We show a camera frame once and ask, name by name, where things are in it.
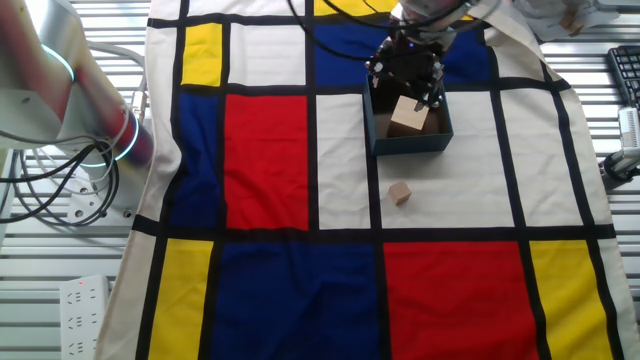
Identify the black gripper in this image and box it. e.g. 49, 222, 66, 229
366, 39, 447, 114

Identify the large wooden cube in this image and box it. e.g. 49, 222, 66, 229
387, 94, 431, 139

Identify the small wooden cube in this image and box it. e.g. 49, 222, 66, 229
388, 181, 413, 206

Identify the blue square gift box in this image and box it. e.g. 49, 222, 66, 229
363, 74, 455, 156

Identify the Mondrian colour block cloth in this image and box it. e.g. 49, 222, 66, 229
94, 0, 640, 360

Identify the white crumpled sheet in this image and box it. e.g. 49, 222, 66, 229
514, 0, 621, 42

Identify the black keyboard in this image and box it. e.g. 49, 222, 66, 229
606, 44, 640, 109

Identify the white power strip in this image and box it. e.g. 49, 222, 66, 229
58, 273, 112, 360

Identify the silver camera with black cable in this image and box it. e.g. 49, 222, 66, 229
601, 106, 640, 182

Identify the black cable bundle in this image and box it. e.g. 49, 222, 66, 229
0, 139, 121, 230

